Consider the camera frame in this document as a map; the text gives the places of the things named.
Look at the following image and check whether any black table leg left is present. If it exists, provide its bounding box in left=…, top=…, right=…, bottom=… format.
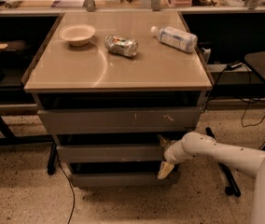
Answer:
left=47, top=142, right=57, bottom=175

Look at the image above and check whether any black power adapter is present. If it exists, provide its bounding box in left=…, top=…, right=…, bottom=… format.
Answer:
left=227, top=61, right=243, bottom=71

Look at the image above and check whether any clear plastic water bottle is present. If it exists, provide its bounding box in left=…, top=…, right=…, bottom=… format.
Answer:
left=150, top=26, right=198, bottom=53

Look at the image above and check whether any grey top drawer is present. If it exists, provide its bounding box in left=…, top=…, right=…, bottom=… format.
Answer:
left=38, top=106, right=201, bottom=134

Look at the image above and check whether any grey drawer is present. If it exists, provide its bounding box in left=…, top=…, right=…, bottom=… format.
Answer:
left=57, top=144, right=166, bottom=163
left=38, top=106, right=201, bottom=134
left=70, top=172, right=180, bottom=188

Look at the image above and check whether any grey bottom drawer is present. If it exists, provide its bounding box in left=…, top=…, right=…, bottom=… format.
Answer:
left=70, top=172, right=180, bottom=188

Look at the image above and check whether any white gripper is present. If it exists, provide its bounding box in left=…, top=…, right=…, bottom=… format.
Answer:
left=157, top=134, right=192, bottom=179

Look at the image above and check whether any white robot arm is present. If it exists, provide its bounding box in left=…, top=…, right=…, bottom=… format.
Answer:
left=158, top=132, right=265, bottom=224

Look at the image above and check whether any grey drawer cabinet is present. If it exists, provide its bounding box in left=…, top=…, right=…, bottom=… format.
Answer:
left=24, top=11, right=212, bottom=175

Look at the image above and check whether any black floor stand leg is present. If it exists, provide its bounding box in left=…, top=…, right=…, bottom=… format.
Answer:
left=204, top=127, right=242, bottom=198

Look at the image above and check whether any crushed silver soda can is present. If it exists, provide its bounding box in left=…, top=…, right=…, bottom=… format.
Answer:
left=105, top=35, right=138, bottom=58

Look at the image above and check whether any black floor cable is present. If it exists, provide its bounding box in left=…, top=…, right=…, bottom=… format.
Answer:
left=57, top=159, right=77, bottom=224

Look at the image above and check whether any white paper bowl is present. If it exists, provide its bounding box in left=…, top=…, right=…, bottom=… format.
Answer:
left=59, top=24, right=95, bottom=47

